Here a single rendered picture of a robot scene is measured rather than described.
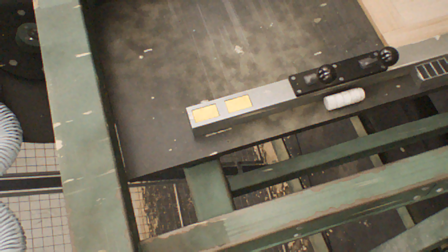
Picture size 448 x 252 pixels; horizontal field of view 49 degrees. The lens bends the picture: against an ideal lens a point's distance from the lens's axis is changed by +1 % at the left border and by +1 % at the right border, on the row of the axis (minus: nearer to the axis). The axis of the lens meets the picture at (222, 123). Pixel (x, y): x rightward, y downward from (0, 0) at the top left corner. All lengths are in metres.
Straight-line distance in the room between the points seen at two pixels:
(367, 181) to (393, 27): 0.39
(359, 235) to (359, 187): 2.12
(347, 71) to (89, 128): 0.53
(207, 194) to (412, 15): 0.61
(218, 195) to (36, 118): 0.80
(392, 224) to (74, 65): 2.17
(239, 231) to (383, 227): 2.08
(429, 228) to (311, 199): 0.88
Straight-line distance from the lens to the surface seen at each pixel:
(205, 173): 1.00
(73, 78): 1.01
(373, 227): 2.95
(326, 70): 0.89
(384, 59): 0.94
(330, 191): 0.90
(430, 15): 1.21
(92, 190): 0.88
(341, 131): 3.05
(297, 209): 0.88
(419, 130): 1.12
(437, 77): 1.10
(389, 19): 1.18
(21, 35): 1.77
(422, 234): 1.75
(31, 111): 1.63
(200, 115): 0.97
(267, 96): 0.99
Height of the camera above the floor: 2.17
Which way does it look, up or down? 32 degrees down
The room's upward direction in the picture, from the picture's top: 90 degrees counter-clockwise
